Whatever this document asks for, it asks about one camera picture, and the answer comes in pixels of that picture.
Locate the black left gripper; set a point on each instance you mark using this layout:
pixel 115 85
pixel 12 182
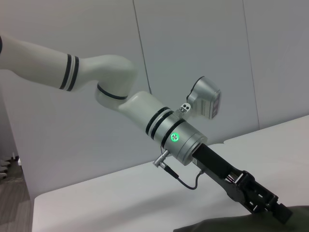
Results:
pixel 222 171

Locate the dark green shirt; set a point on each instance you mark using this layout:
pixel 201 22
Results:
pixel 241 220

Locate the white and silver left arm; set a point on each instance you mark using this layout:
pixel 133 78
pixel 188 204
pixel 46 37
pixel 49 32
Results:
pixel 96 91

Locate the small black object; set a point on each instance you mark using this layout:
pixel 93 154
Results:
pixel 3 166

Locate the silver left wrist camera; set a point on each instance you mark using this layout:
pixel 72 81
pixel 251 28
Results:
pixel 202 100

